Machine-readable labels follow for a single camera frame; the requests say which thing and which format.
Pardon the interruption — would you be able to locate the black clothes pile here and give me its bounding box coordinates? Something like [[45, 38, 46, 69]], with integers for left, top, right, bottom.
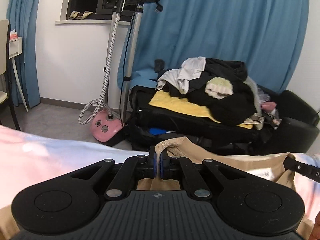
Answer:
[[156, 56, 262, 126]]

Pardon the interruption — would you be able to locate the yellow towel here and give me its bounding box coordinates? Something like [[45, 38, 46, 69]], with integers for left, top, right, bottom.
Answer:
[[149, 90, 257, 129]]

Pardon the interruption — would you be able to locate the black sofa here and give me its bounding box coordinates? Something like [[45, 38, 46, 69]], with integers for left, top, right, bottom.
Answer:
[[127, 86, 319, 155]]

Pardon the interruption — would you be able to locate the garment steamer pole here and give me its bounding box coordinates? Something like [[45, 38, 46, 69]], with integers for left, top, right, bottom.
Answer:
[[78, 0, 163, 125]]

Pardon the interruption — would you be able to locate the white dressing table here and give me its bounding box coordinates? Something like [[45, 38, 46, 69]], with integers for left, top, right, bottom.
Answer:
[[9, 29, 29, 112]]

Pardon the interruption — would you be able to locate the pastel tie-dye bedsheet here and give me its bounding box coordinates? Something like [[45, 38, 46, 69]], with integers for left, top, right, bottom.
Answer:
[[1, 126, 319, 220]]

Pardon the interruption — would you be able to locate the blue curtain left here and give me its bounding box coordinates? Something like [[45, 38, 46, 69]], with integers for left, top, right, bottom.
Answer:
[[6, 0, 40, 108]]

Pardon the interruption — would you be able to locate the tan printed t-shirt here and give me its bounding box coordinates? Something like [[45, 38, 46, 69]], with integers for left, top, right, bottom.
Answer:
[[0, 136, 316, 240]]

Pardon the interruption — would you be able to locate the person's hand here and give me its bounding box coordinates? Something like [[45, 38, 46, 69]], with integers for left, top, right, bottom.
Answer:
[[309, 212, 320, 240]]

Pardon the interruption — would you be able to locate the blue curtain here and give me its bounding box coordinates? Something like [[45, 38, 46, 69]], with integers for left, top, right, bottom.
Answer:
[[130, 0, 309, 92], [6, 0, 40, 108]]

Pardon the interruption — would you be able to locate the cream knit item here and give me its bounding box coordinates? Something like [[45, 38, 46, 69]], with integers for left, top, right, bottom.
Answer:
[[204, 77, 233, 99]]

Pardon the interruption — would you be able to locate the pink steamer base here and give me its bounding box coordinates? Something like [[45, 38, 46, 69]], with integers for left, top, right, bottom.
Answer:
[[90, 110, 123, 142]]

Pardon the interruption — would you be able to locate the beige chair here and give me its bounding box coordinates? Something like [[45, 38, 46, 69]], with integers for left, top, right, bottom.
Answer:
[[1, 20, 21, 131]]

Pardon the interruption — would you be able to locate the white garment on pile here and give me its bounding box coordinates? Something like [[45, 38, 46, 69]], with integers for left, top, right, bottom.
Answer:
[[157, 56, 206, 94]]

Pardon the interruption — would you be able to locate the blue curtain right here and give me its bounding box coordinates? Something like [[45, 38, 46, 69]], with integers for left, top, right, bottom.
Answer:
[[130, 0, 309, 92]]

